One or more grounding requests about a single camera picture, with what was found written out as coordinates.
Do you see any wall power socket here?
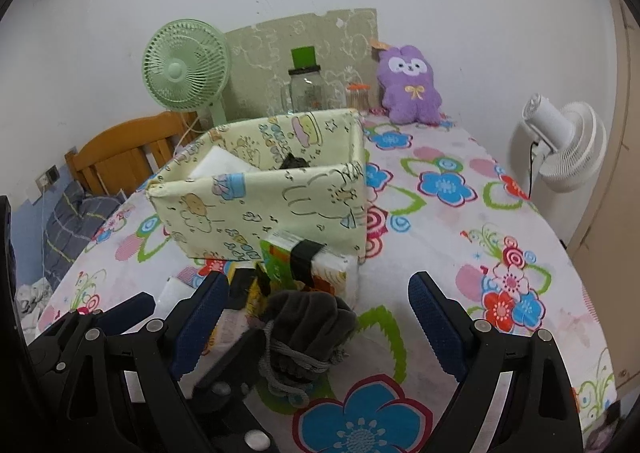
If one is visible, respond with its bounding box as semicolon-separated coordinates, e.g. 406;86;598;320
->
36;165;60;192

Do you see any grey drawstring pouch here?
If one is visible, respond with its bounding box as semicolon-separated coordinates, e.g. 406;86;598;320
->
258;291;358;409

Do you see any pink paper packet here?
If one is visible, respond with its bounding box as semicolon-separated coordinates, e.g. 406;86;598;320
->
173;259;257;355

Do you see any grey plaid pillow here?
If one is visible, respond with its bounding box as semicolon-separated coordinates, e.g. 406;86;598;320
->
42;181;124;291

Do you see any floral tablecloth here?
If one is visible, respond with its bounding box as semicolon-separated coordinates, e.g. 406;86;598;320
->
34;114;617;452

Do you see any white foam towel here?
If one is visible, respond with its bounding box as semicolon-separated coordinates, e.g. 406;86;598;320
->
188;146;258;180

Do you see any white fan power cord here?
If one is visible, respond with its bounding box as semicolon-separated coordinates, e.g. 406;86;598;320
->
173;111;204;156

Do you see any green tissue pack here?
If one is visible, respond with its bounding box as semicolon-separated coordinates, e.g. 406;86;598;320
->
260;231;359;308

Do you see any yellow cartoon fabric storage box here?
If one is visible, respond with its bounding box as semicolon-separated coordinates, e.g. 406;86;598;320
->
145;109;367;260

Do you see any cotton swab container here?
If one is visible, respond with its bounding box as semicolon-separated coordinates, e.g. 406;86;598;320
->
346;82;370;116

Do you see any crumpled white cloth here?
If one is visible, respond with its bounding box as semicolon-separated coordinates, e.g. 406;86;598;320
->
15;277;53;331

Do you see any glass mason jar mug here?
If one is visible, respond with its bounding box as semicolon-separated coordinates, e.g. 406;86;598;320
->
281;65;330;114

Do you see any patterned cardboard panel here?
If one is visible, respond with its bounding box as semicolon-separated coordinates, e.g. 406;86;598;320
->
222;9;378;121

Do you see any green desk fan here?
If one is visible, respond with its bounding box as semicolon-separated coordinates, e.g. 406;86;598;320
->
142;18;231;126

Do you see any purple plush bunny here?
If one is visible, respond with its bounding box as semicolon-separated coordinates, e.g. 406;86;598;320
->
376;46;442;126

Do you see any green cup on jar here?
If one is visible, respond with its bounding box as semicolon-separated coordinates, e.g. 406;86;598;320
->
291;46;317;69

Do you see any white standing fan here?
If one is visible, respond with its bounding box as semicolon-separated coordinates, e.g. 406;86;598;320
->
508;93;608;198

